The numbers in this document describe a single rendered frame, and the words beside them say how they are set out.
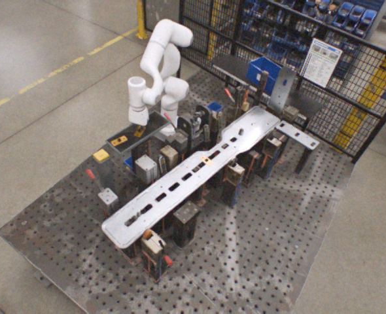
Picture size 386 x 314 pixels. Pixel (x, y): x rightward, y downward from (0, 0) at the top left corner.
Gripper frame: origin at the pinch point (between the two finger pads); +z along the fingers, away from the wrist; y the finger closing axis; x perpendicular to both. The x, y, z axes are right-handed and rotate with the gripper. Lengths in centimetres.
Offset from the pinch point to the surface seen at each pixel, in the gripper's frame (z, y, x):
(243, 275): 49, 78, -40
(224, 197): 44, 56, 3
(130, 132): 2.9, -4.6, -2.7
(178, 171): 18.8, 26.8, -7.1
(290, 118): 17, 83, 64
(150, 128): 2.8, 4.3, 4.4
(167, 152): 10.9, 17.8, -1.9
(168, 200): 18.9, 28.2, -27.5
